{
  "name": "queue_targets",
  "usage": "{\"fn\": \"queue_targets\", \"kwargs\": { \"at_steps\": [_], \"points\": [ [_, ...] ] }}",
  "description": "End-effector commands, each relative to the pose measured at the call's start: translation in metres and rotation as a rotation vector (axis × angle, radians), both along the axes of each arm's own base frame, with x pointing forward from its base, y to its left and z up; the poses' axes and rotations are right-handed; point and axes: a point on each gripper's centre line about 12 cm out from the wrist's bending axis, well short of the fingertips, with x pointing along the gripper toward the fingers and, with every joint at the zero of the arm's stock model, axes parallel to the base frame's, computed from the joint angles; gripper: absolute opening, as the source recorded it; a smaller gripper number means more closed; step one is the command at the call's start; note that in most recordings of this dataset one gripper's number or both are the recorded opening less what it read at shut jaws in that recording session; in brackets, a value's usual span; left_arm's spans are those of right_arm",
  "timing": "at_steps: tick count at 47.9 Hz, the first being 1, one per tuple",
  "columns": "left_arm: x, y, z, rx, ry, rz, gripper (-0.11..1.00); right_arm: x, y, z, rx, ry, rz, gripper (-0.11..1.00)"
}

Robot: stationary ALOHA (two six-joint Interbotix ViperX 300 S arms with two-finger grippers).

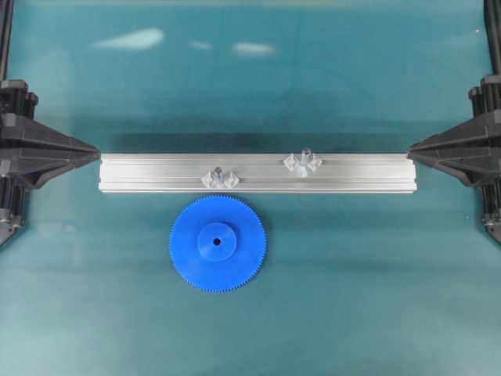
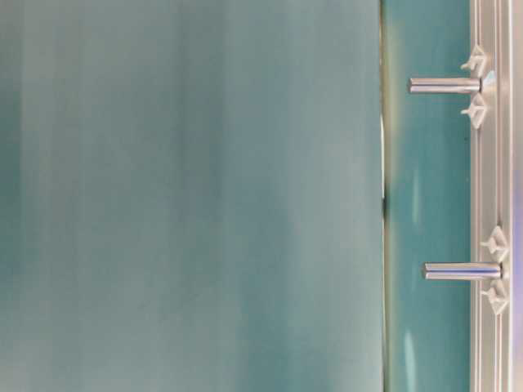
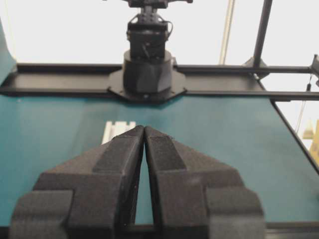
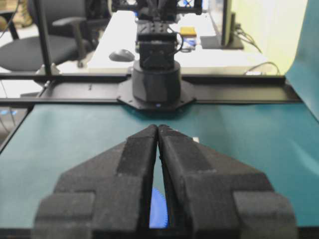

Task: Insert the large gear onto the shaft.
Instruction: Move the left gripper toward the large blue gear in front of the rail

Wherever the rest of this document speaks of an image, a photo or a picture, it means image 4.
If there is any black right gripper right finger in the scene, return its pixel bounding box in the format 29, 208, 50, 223
159, 125, 298, 239

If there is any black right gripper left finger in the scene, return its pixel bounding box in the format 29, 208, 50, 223
31, 124, 158, 239

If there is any large blue plastic gear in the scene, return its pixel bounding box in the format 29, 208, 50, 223
149, 187, 168, 229

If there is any black computer mouse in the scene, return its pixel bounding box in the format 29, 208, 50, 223
109, 49, 135, 62

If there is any white desk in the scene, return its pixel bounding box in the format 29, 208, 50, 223
87, 9, 275, 75

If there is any teal backdrop sheet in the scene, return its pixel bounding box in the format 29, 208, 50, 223
284, 0, 319, 103

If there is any yellow sticky note pad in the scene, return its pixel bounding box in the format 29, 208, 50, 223
179, 26, 197, 38

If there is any black office chair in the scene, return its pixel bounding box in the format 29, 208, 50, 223
0, 0, 111, 71

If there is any computer monitor with stand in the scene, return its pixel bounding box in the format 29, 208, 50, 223
200, 0, 244, 50

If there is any black aluminium frame rail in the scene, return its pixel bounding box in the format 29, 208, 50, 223
0, 73, 302, 111

